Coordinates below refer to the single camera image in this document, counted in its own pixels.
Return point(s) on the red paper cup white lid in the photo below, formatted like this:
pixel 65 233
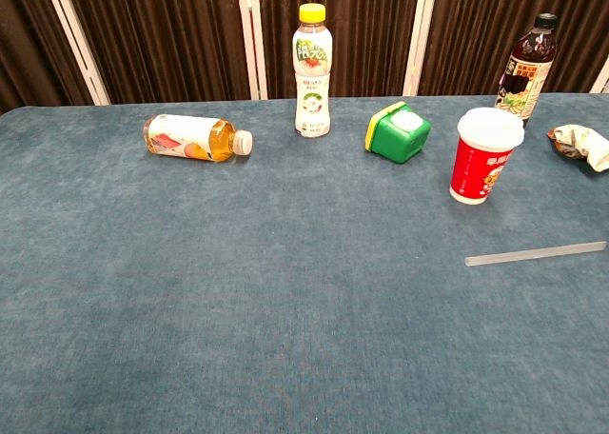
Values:
pixel 480 167

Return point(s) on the amber tea bottle white cap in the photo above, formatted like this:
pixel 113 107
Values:
pixel 190 139

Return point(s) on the green box yellow lid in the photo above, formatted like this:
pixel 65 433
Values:
pixel 398 136

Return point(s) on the white screen frame post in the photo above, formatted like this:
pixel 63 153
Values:
pixel 252 39
pixel 78 44
pixel 418 39
pixel 602 79

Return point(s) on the dark brown pleated curtain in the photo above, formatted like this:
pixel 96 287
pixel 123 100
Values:
pixel 166 39

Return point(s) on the white drink bottle yellow cap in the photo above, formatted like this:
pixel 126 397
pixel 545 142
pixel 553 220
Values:
pixel 311 82

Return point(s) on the transparent plastic straw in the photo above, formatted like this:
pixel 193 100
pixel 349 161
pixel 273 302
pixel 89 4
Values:
pixel 533 254

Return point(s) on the crumpled snack wrapper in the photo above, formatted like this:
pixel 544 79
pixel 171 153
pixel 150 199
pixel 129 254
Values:
pixel 583 144

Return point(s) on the dark sauce bottle black cap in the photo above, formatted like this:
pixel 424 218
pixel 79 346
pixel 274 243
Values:
pixel 523 77

